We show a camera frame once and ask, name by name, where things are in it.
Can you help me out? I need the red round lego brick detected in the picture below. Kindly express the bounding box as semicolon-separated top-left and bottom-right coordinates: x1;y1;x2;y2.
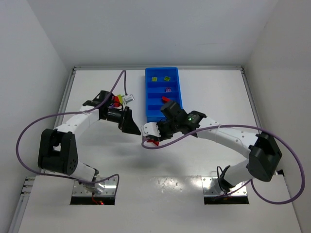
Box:
114;96;122;105

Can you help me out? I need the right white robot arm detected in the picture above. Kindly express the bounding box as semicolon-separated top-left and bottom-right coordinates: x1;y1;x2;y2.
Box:
157;100;282;192

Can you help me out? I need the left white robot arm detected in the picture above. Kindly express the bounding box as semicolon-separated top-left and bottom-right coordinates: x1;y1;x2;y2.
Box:
37;91;141;183

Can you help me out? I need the blue divided plastic tray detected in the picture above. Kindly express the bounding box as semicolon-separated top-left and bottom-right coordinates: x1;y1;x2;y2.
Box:
145;67;182;122

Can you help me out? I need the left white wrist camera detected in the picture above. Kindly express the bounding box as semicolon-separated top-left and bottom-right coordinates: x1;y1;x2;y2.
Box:
122;94;135;104

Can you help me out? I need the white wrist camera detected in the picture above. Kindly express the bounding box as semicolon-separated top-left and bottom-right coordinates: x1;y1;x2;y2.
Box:
122;94;135;104
141;122;161;138

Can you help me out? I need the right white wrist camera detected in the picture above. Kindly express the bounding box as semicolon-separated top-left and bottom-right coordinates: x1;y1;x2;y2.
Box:
141;122;161;138

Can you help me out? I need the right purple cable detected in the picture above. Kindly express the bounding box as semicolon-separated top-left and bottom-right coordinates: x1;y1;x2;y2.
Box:
141;124;306;205

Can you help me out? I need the purple cable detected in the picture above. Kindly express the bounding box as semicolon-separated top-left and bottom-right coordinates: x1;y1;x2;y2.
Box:
141;124;306;205
16;69;127;187

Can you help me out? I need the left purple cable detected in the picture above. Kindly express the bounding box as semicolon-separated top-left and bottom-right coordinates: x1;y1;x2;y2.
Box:
16;69;127;187

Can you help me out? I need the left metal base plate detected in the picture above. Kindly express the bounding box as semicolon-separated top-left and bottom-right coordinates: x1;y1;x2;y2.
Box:
72;177;118;197

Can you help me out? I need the metal base plate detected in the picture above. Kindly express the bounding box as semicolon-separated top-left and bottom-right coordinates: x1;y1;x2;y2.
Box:
72;177;118;197
201;177;247;198

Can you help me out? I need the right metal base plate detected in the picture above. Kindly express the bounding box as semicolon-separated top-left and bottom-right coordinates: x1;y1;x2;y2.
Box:
201;177;247;198

